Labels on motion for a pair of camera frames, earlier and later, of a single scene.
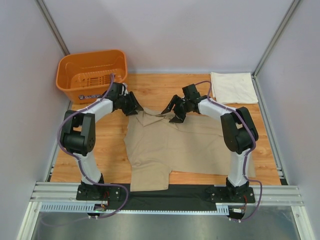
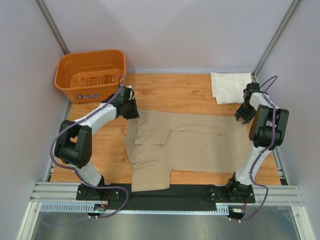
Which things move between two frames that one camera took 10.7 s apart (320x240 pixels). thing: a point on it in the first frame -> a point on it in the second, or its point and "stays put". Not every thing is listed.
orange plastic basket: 85,77 stays put
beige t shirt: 156,147 stays put
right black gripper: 179,117 -> 239,114
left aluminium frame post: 53,26 stays put
